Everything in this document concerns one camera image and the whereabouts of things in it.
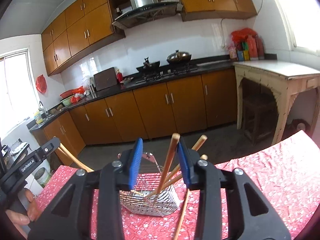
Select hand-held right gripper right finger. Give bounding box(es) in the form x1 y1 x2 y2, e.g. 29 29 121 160
176 136 292 240

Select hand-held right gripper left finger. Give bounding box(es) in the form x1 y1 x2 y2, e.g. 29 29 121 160
27 138 144 240

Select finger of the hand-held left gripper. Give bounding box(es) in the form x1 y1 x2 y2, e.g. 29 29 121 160
37 137 61 159

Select metal wire utensil holder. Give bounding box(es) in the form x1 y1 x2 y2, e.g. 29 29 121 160
117 152 181 217

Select person's left hand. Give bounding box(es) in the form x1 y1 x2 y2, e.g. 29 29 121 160
5 189 40 232

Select white bucket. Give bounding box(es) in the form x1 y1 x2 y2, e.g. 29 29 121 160
34 160 52 188

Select metal faucet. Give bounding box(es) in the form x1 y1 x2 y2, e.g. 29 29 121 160
39 101 49 117

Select brown wooden base cabinets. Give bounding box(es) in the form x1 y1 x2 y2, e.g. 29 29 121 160
30 67 238 153

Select red plastic bag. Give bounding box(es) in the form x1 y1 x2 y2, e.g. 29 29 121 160
70 86 84 103

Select hanging red bag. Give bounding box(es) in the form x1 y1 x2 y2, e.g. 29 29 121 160
36 74 47 94

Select sliding window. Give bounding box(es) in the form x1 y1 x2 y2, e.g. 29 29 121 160
0 47 40 140

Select red floral tablecloth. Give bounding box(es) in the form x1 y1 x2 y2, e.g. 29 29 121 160
36 130 320 240

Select dark cutting board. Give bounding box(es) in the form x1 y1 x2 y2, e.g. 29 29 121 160
94 67 118 92

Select dark wooden stool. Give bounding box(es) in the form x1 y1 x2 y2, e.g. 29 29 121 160
242 94 278 145

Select black gas stove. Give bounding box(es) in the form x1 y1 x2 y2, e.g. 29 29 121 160
135 64 198 84

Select black wok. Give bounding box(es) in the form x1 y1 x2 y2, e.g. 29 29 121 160
136 57 161 72

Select black kitchen countertop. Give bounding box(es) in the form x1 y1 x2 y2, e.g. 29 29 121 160
29 54 278 132

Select dark lidded wok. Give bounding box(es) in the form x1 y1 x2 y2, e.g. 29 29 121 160
167 50 192 64

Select pink seasoning packet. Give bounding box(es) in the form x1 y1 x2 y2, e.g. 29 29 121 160
227 45 238 60

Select cream wooden side table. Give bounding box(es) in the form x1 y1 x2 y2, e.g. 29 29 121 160
234 60 320 145

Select orange red bottle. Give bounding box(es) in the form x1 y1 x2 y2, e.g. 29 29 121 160
246 35 259 60

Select dark red bottle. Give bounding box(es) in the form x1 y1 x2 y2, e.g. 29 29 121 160
255 36 265 60

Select steel range hood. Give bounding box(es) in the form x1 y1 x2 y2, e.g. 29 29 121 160
112 0 183 29

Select bright large window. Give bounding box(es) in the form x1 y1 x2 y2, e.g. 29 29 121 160
262 0 320 53

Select brown wooden wall cabinets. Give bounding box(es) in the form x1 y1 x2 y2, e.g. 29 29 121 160
41 0 257 77

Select wall cable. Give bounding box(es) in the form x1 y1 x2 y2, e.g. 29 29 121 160
220 0 264 49

